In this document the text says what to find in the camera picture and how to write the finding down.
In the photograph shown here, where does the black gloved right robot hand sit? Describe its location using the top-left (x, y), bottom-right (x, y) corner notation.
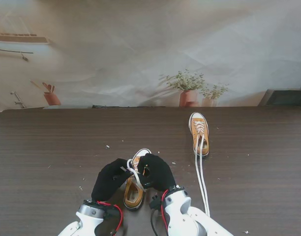
top-left (137, 153), bottom-right (177, 192)

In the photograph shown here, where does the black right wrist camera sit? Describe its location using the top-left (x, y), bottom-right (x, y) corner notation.
top-left (150, 194), bottom-right (164, 210)

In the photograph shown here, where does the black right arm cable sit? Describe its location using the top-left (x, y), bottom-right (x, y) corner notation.
top-left (150, 208), bottom-right (159, 236)

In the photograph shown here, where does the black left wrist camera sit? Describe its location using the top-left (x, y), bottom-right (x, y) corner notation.
top-left (103, 206), bottom-right (121, 220)

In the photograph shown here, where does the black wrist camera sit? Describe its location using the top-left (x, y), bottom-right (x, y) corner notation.
top-left (103, 206), bottom-right (121, 220)
top-left (150, 194), bottom-right (164, 210)

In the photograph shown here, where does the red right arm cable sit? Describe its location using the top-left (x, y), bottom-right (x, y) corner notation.
top-left (161, 189), bottom-right (170, 232)

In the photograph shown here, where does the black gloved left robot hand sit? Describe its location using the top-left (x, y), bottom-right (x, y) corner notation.
top-left (91, 158), bottom-right (134, 202)

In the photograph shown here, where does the white shoelace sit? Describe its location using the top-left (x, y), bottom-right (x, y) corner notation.
top-left (191, 120), bottom-right (211, 217)
top-left (126, 159), bottom-right (148, 193)

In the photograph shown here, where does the yellow canvas sneaker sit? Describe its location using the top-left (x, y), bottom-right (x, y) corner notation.
top-left (123, 148), bottom-right (152, 211)
top-left (188, 112), bottom-right (210, 157)

